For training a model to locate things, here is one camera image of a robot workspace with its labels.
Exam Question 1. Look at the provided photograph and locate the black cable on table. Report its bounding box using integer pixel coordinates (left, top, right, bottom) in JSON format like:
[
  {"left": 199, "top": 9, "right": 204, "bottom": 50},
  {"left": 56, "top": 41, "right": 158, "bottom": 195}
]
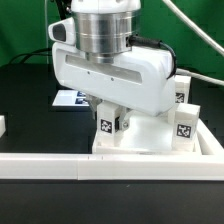
[{"left": 7, "top": 48, "right": 54, "bottom": 65}]

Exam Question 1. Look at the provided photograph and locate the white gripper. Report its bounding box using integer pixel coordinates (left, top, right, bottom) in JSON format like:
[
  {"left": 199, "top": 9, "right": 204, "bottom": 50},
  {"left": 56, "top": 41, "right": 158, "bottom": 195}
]
[{"left": 52, "top": 42, "right": 175, "bottom": 131}]

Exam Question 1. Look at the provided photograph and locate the white square table top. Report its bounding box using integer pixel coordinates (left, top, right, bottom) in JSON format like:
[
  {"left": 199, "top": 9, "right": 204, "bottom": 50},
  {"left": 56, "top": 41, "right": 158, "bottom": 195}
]
[{"left": 92, "top": 113, "right": 202, "bottom": 155}]

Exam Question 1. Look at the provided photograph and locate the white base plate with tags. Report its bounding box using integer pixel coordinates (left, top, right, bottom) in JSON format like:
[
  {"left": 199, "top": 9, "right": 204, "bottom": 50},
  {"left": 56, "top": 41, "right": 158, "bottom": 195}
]
[{"left": 52, "top": 90, "right": 89, "bottom": 107}]

